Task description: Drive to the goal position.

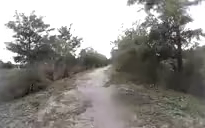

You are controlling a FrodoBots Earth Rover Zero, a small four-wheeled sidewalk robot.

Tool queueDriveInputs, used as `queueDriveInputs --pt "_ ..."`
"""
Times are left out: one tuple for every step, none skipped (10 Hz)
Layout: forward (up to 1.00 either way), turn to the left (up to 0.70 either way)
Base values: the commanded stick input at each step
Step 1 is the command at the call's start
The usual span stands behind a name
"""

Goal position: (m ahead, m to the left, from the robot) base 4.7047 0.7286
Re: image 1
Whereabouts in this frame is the pale dirt path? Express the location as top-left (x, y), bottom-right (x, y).
top-left (33, 65), bottom-right (138, 128)

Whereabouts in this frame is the row of trees and bushes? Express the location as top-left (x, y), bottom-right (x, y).
top-left (109, 0), bottom-right (205, 102)
top-left (0, 9), bottom-right (111, 105)

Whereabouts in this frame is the rough grass verge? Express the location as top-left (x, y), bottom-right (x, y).
top-left (0, 70), bottom-right (91, 128)
top-left (104, 66), bottom-right (205, 128)

